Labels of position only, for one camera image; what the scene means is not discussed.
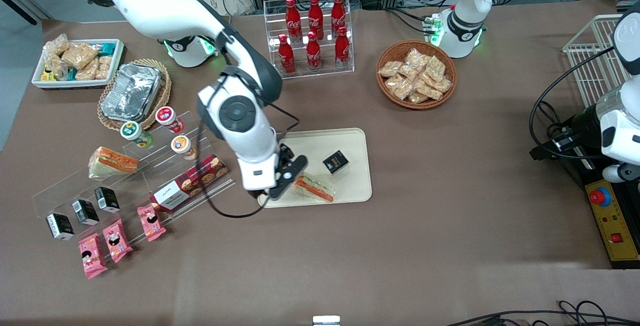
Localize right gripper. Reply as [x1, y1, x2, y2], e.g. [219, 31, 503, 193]
[238, 143, 309, 202]

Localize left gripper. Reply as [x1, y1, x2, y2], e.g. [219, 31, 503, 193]
[529, 106, 604, 162]

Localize triangle sandwich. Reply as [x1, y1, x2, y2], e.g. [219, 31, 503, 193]
[291, 171, 337, 204]
[87, 146, 140, 181]

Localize beige plastic tray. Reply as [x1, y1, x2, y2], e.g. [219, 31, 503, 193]
[257, 127, 374, 210]

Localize black gold print box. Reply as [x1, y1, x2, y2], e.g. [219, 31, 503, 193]
[322, 149, 351, 176]

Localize yellow emergency stop box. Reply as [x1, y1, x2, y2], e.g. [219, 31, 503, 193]
[584, 178, 640, 270]

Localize red plaid cookie box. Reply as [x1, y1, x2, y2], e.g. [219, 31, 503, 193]
[149, 153, 230, 214]

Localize orange lid cup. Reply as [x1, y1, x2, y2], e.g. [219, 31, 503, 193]
[170, 134, 200, 161]

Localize clear acrylic bottle rack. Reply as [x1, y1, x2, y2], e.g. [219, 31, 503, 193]
[263, 0, 355, 82]

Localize red cola bottle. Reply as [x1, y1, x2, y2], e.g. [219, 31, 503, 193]
[284, 0, 303, 43]
[330, 0, 347, 37]
[307, 0, 325, 40]
[305, 30, 323, 72]
[277, 33, 296, 75]
[334, 25, 351, 69]

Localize round wicker snack basket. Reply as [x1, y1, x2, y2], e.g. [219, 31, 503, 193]
[375, 39, 458, 111]

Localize red lid cup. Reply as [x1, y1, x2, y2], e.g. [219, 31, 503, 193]
[154, 105, 185, 135]

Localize clear acrylic stepped display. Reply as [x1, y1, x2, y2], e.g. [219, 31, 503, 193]
[32, 110, 236, 247]

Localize oval wicker basket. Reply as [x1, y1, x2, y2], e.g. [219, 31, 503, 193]
[96, 58, 173, 132]

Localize pink snack packet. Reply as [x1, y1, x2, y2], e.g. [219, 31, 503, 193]
[78, 233, 109, 280]
[137, 203, 167, 243]
[102, 218, 134, 264]

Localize green lid cup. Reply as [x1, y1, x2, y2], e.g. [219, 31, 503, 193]
[119, 120, 154, 149]

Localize aluminium foil container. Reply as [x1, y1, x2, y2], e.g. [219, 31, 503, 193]
[101, 63, 163, 123]

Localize small black white box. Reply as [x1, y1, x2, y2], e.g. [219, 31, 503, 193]
[94, 186, 121, 214]
[45, 213, 75, 241]
[71, 199, 100, 226]

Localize white rectangular snack bin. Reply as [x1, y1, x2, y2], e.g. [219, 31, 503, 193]
[30, 38, 126, 91]

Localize clear puffed snack bag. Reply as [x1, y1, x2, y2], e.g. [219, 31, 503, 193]
[42, 33, 70, 57]
[74, 58, 100, 82]
[94, 55, 114, 81]
[60, 41, 100, 71]
[43, 54, 69, 80]

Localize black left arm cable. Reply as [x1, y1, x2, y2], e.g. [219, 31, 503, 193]
[528, 45, 617, 163]

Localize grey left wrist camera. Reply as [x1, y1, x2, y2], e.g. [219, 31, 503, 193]
[602, 163, 640, 183]

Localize white wire basket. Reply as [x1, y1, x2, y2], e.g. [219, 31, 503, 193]
[562, 14, 632, 110]

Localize black floor cables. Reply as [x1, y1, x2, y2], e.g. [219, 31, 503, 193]
[444, 299, 640, 326]

